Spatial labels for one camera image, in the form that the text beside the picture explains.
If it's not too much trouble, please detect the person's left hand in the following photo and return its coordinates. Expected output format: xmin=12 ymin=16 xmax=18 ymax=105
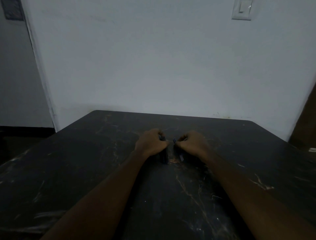
xmin=134 ymin=129 xmax=170 ymax=159

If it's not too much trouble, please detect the person's left forearm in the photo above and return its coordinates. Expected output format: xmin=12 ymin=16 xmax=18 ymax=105
xmin=41 ymin=150 xmax=148 ymax=240

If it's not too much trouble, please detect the white wall light switch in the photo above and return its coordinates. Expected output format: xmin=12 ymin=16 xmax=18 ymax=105
xmin=232 ymin=0 xmax=254 ymax=21

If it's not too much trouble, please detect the dark blue card stack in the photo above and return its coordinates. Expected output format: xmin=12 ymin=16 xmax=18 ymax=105
xmin=173 ymin=138 xmax=186 ymax=163
xmin=158 ymin=135 xmax=169 ymax=164

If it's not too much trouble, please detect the person's right forearm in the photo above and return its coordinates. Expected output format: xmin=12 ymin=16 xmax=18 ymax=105
xmin=203 ymin=151 xmax=316 ymax=240

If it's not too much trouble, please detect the person's right hand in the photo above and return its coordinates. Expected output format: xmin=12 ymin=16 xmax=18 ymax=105
xmin=174 ymin=131 xmax=212 ymax=164

